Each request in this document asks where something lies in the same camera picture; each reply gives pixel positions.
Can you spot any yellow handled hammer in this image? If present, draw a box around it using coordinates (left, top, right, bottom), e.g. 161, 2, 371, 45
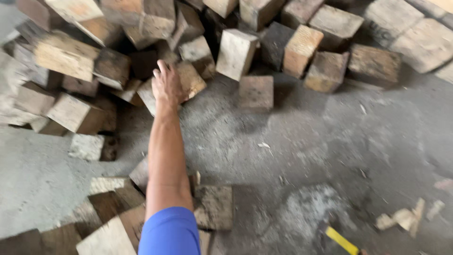
319, 220, 369, 255

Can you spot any large split wood chip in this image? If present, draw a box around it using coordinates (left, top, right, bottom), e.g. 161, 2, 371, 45
375, 197, 426, 239

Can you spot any heap of weathered wood blocks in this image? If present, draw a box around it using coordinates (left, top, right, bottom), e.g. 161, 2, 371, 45
0, 0, 453, 163
0, 156, 234, 255

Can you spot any person's left hand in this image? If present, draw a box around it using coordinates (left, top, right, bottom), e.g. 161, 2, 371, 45
152, 59, 189, 108

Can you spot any light wooden block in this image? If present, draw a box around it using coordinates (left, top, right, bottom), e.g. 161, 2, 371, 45
137, 61, 207, 117

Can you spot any small split wood chip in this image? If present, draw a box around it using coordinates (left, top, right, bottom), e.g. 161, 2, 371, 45
426, 199, 446, 221

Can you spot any blue shirt sleeve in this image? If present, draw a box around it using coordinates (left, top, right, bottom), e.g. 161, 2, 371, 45
138, 206, 201, 255

